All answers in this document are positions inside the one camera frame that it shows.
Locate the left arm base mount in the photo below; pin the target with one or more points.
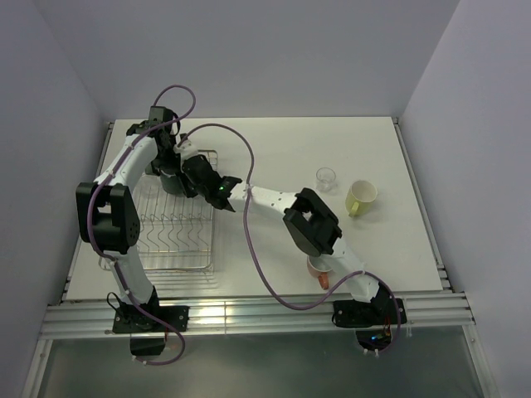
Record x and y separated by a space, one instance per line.
147 337

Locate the small clear glass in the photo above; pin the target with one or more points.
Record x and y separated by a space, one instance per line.
325 179

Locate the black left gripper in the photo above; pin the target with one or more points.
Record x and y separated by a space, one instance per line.
158 164

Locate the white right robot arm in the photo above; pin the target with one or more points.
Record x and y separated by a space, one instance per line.
312 225

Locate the wire dish rack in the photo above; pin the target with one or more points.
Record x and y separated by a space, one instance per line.
176 233

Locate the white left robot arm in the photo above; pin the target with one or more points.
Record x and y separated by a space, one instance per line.
107 215

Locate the pale yellow mug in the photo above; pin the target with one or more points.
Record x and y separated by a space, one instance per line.
360 197

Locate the pink mug white interior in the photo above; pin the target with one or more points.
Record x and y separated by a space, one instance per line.
318 270

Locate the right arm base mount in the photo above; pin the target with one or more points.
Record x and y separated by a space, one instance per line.
373 322

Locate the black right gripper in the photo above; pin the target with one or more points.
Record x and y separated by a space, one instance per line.
190 193

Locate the aluminium rail frame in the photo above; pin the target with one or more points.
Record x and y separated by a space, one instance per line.
240 341

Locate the dark green ceramic mug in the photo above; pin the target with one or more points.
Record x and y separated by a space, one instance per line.
171 183

